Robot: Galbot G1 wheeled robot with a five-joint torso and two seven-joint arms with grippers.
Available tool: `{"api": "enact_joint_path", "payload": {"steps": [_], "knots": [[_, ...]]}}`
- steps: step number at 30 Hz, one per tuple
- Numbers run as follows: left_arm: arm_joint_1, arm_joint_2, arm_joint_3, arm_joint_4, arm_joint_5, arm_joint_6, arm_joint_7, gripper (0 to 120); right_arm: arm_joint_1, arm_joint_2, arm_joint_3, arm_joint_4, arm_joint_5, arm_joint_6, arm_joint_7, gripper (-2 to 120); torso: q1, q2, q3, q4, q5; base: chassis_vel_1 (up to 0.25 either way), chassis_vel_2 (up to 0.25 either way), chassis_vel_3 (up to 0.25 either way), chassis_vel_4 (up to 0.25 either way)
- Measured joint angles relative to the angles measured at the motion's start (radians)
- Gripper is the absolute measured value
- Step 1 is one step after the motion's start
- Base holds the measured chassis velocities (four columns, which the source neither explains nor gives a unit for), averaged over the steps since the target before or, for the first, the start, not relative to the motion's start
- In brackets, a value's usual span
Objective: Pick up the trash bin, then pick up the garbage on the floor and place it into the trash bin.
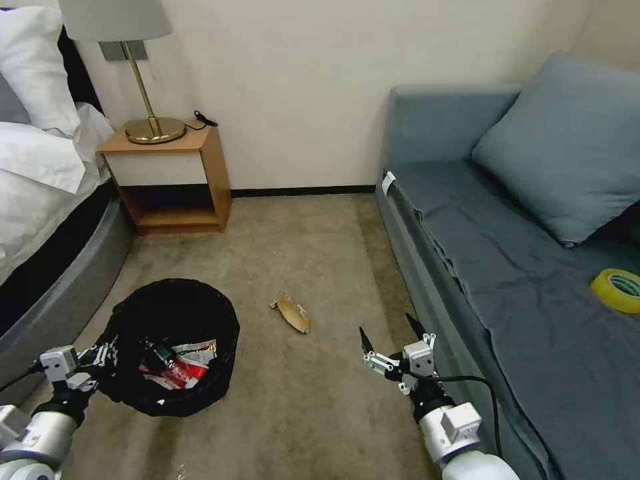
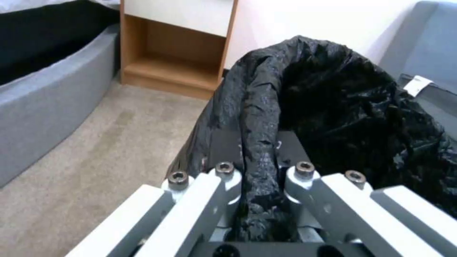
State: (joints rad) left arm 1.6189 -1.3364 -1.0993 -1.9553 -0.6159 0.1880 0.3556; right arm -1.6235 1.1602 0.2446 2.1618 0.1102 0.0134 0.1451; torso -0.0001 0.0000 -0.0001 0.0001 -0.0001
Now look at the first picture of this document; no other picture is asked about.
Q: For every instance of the white pillow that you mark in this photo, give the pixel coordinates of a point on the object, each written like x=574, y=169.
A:
x=35, y=65

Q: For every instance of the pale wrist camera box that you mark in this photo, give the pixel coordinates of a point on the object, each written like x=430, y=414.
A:
x=58, y=363
x=419, y=358

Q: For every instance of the blue-grey cushion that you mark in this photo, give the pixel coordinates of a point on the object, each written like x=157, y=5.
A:
x=560, y=150

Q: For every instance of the white silver wrapper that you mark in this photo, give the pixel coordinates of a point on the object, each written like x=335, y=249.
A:
x=197, y=350

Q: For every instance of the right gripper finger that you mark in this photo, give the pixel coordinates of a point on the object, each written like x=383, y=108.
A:
x=372, y=357
x=419, y=330

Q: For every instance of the blue-grey sofa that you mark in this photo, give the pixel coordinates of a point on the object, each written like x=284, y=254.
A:
x=525, y=325

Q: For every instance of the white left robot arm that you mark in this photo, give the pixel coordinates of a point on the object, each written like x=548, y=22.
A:
x=45, y=432

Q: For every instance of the red snack packet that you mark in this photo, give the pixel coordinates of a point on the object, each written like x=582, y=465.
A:
x=182, y=374

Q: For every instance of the wooden nightstand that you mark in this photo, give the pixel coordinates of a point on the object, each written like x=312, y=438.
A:
x=165, y=167

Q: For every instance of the white sofa tag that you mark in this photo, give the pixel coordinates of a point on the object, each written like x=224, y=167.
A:
x=388, y=183

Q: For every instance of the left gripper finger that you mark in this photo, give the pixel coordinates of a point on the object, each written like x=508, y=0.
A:
x=84, y=383
x=97, y=354

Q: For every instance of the yellow tape roll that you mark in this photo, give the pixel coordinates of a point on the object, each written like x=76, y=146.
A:
x=600, y=288

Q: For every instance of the brass table lamp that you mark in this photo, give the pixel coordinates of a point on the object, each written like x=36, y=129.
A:
x=150, y=131

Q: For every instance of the grey bed base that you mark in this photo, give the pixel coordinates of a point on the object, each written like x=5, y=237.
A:
x=60, y=280

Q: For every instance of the brown crumpled floor garbage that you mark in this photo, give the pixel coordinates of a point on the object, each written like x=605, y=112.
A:
x=295, y=315

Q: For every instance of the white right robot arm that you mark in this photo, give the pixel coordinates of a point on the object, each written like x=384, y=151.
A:
x=452, y=435

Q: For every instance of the black headboard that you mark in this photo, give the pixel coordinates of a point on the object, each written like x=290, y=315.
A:
x=80, y=75

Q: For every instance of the green dark wrapper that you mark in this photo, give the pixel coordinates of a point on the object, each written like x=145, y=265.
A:
x=159, y=354

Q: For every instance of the grey wall switch panel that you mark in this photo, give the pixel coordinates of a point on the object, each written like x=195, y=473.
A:
x=112, y=51

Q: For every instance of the black woven trash bin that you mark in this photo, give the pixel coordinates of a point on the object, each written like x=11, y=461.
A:
x=150, y=310

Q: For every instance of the white duvet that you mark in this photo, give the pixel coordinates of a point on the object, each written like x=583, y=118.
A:
x=40, y=190

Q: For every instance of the grey pillow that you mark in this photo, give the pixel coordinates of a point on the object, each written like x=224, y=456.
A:
x=10, y=105

